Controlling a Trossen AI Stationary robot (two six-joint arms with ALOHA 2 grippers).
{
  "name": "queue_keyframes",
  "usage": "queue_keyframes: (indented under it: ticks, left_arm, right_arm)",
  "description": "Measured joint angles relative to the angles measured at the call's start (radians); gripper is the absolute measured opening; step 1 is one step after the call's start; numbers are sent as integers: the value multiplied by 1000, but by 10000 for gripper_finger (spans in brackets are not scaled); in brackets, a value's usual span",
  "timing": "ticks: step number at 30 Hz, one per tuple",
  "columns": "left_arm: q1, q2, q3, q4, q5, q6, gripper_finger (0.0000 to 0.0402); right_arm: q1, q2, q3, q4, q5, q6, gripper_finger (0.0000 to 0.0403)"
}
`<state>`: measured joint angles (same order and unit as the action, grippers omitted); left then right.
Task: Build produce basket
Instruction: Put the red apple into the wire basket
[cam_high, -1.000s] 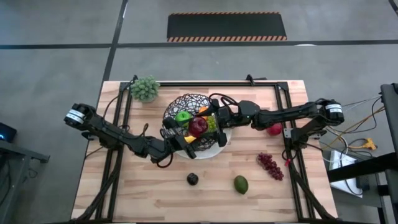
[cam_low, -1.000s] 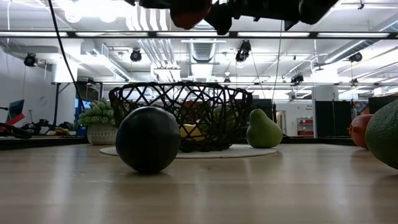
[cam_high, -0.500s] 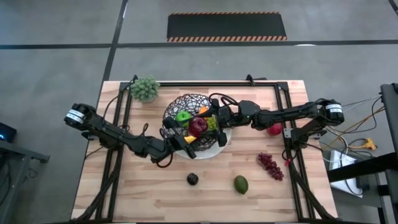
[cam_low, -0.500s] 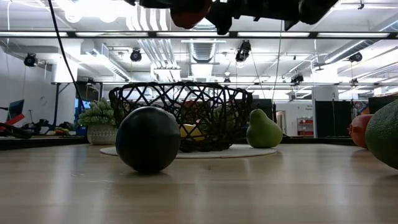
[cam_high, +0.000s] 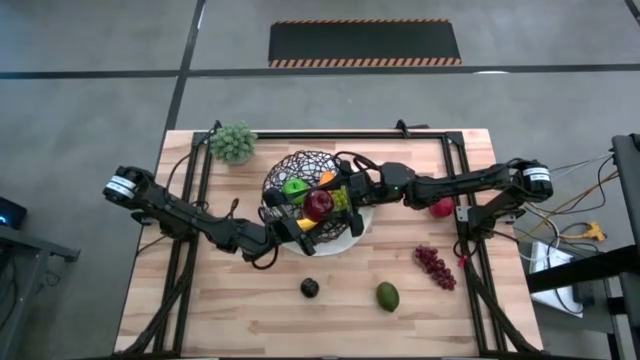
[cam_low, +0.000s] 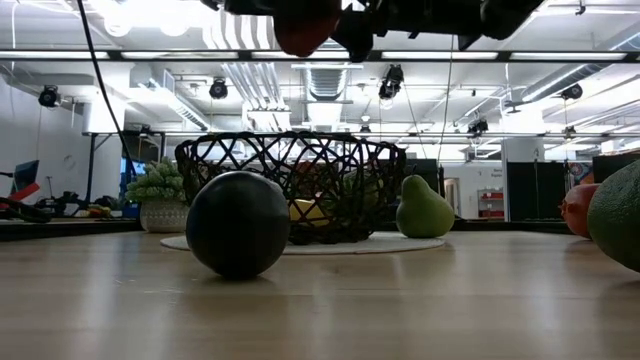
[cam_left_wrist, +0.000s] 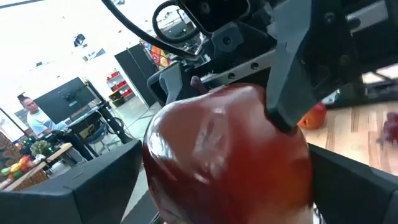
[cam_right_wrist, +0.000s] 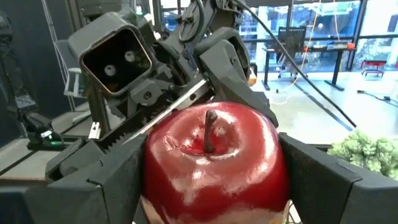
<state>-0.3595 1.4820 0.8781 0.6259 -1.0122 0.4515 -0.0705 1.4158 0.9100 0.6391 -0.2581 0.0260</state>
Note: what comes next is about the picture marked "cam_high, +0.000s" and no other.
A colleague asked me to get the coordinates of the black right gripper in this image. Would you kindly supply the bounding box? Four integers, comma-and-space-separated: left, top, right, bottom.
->
337, 169, 385, 239

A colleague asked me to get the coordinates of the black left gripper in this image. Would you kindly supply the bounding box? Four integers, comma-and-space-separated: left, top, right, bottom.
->
262, 186, 320, 257

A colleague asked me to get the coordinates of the green grape bunch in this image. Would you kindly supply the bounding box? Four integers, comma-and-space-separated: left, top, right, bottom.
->
329, 188, 350, 213

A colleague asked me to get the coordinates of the green apple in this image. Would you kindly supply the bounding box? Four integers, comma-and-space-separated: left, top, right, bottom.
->
282, 177, 311, 206

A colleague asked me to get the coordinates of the red apple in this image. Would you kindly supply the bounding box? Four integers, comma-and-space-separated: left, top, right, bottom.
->
302, 188, 336, 223

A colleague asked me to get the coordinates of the black wire fruit basket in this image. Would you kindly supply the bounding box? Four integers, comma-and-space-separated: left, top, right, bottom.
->
260, 149, 361, 245

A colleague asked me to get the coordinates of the green avocado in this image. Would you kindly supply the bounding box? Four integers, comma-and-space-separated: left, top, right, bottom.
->
375, 281, 401, 314

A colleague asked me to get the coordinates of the white plate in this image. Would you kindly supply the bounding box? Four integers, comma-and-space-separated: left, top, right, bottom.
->
279, 207, 375, 258

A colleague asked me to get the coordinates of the black plum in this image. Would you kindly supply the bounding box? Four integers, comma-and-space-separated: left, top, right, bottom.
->
299, 277, 321, 300

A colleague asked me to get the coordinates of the red pomegranate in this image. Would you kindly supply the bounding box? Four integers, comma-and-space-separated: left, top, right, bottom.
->
428, 196, 457, 220

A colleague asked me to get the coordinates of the potted green plant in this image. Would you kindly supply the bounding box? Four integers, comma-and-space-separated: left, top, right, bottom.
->
209, 120, 259, 167

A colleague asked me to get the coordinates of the red grape bunch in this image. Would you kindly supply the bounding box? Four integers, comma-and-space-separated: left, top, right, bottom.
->
412, 244, 458, 292

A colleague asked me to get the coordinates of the black hazard-striped floor mat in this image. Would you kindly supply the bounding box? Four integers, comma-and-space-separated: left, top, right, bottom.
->
267, 18, 462, 69

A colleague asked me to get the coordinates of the white box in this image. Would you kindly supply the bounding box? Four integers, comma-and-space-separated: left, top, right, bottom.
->
528, 240, 585, 319

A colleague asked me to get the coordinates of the grey desk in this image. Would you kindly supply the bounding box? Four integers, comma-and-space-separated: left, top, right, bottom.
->
0, 224, 81, 360

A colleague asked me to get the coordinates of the black device with blue light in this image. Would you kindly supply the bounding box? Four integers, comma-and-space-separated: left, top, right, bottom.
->
0, 196, 29, 231

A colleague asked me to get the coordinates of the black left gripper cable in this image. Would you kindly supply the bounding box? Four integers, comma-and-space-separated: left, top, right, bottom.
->
249, 243, 280, 272

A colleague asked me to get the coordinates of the black aluminium frame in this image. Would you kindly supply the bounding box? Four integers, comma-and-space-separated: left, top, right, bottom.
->
115, 118, 545, 359

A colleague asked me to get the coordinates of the black side desk frame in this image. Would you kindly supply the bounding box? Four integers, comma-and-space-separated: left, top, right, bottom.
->
524, 133, 640, 360

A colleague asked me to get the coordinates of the yellow cable connector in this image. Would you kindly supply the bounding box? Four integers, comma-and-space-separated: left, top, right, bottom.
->
574, 221, 608, 243

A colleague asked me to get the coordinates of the yellow cable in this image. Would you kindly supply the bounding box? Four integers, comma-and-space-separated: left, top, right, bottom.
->
517, 169, 621, 241

